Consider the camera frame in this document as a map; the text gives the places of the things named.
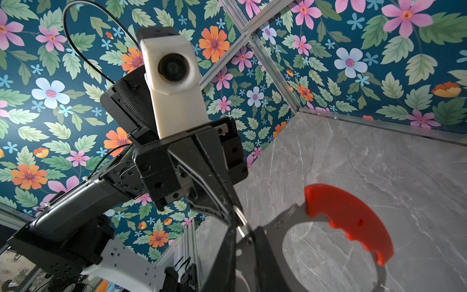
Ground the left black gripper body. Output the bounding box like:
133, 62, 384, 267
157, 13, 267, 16
133, 118, 248, 210

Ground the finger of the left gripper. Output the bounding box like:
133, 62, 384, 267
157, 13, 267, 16
193, 128, 241, 223
167, 140, 234, 226

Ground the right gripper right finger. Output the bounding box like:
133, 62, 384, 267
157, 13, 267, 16
252, 226, 292, 292

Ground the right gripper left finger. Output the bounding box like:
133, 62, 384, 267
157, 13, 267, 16
206, 227, 237, 292

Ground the red-handled key ring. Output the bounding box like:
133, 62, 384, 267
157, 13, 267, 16
233, 183, 395, 292

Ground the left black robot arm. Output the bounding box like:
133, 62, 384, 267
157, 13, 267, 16
8, 68, 248, 292

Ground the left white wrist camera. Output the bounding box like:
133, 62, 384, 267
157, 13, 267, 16
136, 27, 209, 139

